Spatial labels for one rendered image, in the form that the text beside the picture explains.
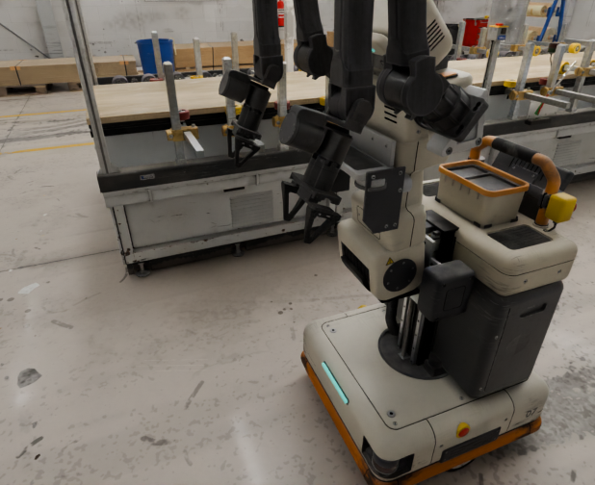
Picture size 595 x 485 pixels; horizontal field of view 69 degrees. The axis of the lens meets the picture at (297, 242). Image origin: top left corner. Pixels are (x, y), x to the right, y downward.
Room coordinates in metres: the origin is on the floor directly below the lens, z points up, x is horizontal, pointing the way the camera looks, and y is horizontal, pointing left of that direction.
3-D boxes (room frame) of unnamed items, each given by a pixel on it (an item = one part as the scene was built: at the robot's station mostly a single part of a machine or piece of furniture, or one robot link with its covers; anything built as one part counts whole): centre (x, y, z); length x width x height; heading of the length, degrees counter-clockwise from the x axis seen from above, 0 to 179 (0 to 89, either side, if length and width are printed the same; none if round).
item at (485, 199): (1.19, -0.54, 0.87); 0.23 x 0.15 x 0.11; 22
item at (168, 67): (1.92, 0.53, 0.89); 0.04 x 0.04 x 0.48; 23
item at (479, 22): (11.02, -4.16, 0.41); 0.76 x 0.48 x 0.81; 119
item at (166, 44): (7.32, 2.18, 0.36); 0.59 x 0.57 x 0.73; 23
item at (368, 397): (1.15, -0.43, 0.16); 0.67 x 0.64 x 0.25; 112
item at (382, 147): (1.04, -0.16, 0.99); 0.28 x 0.16 x 0.22; 22
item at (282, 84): (2.11, 0.07, 0.87); 0.04 x 0.04 x 0.48; 23
